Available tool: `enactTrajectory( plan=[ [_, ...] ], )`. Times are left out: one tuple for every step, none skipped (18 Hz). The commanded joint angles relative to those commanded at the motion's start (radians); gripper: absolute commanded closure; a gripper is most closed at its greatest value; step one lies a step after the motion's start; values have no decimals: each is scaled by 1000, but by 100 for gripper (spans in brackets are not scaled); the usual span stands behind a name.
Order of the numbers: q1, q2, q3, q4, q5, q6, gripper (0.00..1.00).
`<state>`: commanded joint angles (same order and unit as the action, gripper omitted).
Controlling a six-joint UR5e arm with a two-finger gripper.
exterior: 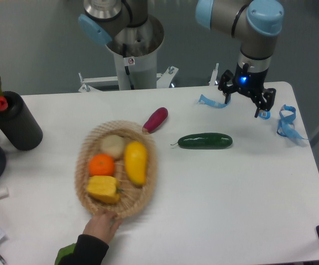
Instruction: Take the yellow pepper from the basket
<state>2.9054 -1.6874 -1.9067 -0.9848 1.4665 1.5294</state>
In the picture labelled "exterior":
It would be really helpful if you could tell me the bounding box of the beige potato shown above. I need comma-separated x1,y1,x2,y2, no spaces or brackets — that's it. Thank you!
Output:
101,135,125,160

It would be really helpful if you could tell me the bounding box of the purple sweet potato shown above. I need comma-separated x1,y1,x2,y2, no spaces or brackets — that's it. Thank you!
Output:
142,107,168,134

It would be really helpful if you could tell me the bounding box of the dark sleeved forearm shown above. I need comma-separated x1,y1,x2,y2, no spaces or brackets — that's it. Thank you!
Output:
55,235,109,264

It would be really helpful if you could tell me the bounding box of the blue ribbon strip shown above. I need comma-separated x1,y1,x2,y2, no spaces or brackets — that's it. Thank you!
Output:
197,94,230,109

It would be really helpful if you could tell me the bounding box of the yellow squash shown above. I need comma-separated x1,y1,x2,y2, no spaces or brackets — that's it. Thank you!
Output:
124,141,148,186

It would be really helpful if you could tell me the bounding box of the person's hand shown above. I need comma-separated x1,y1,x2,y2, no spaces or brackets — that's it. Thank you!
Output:
82,210,122,244

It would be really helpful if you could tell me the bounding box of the black cylindrical vase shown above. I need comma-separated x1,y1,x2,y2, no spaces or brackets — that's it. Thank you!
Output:
0,91,43,151

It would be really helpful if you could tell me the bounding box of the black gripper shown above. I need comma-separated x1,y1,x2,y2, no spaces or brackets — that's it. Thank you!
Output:
218,65,276,118

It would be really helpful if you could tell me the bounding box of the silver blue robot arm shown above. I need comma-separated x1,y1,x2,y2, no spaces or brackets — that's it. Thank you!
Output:
78,1,284,113

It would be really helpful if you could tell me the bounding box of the yellow bell pepper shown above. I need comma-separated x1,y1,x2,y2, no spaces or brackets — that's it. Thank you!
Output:
86,176,122,204

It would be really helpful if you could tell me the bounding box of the woven wicker basket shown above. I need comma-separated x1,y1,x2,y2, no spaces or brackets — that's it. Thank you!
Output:
75,120,158,219

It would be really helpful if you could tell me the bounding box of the orange fruit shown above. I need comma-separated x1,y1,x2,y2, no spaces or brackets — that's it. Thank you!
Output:
88,153,115,177

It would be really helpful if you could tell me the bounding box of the green cucumber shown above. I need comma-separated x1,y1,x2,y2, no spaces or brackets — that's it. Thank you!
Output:
176,132,233,150

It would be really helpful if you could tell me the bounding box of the blue ribbon tangle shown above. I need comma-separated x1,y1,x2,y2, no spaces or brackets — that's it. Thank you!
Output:
259,104,309,141

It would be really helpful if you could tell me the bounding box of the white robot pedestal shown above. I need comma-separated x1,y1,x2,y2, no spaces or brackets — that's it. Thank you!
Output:
107,15,164,91

